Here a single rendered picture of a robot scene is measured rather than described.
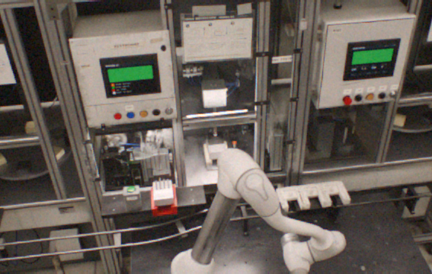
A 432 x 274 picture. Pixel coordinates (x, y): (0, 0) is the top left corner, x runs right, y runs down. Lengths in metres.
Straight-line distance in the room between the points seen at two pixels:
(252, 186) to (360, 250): 1.04
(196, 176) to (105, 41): 0.96
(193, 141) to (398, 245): 1.28
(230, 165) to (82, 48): 0.80
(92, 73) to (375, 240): 1.68
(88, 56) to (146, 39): 0.26
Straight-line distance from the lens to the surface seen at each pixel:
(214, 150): 2.75
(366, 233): 2.87
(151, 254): 2.73
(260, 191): 1.90
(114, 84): 2.27
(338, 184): 2.81
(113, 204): 2.68
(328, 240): 2.35
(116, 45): 2.20
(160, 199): 2.52
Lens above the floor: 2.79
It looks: 38 degrees down
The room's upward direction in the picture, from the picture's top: 2 degrees counter-clockwise
